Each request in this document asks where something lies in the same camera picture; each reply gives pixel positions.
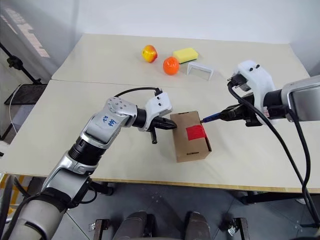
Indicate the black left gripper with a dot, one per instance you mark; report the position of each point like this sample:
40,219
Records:
157,123

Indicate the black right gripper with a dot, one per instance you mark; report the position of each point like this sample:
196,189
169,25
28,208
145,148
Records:
250,112

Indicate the blue pen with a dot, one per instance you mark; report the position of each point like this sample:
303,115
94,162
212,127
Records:
211,117

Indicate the brown cardboard box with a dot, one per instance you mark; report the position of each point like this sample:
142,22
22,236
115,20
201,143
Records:
191,150

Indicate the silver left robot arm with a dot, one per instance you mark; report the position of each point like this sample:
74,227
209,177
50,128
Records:
95,135

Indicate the red tape strip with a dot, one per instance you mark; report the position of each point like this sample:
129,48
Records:
195,132

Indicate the white plastic stand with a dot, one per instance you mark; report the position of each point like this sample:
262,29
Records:
200,66

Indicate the orange fruit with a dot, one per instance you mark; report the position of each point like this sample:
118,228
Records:
171,65

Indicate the yellow green sponge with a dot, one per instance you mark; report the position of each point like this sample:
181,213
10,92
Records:
184,53

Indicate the red yellow apple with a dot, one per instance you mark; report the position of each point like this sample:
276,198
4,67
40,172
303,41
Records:
149,53

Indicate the dark rounded shape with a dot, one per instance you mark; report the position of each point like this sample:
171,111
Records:
198,226
138,226

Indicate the black flat tray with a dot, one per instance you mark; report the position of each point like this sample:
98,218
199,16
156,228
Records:
27,93

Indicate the black tripod stand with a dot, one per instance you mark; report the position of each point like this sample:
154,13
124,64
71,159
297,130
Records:
17,65

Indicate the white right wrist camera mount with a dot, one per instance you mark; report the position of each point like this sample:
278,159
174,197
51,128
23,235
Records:
258,75

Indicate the black table base frame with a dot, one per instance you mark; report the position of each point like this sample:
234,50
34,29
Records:
270,197
102,188

